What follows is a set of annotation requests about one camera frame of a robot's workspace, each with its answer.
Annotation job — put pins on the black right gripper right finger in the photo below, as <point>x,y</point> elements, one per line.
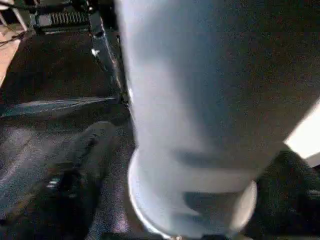
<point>295,200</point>

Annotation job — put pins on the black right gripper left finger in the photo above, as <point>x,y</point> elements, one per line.
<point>55,195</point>

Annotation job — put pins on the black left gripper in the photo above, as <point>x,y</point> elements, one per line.
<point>62,19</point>

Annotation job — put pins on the white plastic table leg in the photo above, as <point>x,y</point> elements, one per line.
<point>210,100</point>

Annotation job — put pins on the black work mat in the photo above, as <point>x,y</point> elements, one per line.
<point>50,75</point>

